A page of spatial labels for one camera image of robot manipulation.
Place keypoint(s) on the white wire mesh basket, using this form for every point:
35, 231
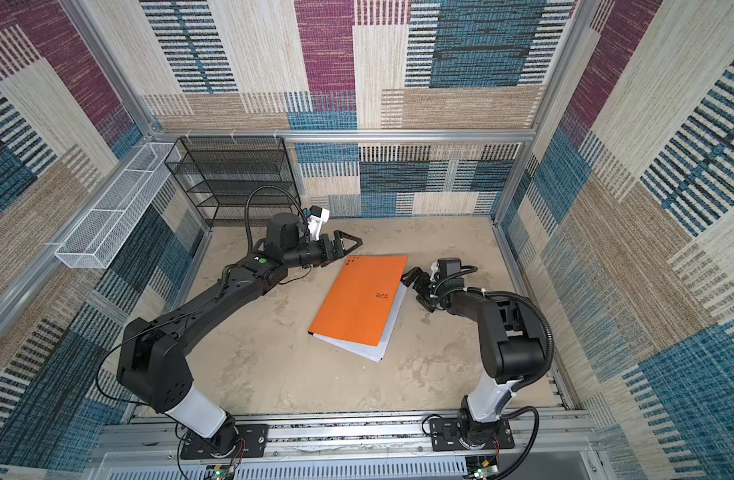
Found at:
99, 236

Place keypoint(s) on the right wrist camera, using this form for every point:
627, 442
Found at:
444, 268

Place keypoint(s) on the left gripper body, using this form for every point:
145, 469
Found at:
308, 255

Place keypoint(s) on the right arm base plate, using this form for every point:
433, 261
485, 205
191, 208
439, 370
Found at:
448, 434

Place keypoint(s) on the black wire mesh shelf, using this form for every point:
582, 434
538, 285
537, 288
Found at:
230, 179

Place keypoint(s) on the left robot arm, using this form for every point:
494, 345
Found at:
152, 362

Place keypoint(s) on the orange black file folder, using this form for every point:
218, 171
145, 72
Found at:
357, 307

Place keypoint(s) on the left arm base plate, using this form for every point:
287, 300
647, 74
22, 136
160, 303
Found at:
241, 441

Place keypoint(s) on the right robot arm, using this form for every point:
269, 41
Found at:
515, 341

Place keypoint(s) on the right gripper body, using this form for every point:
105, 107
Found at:
430, 290

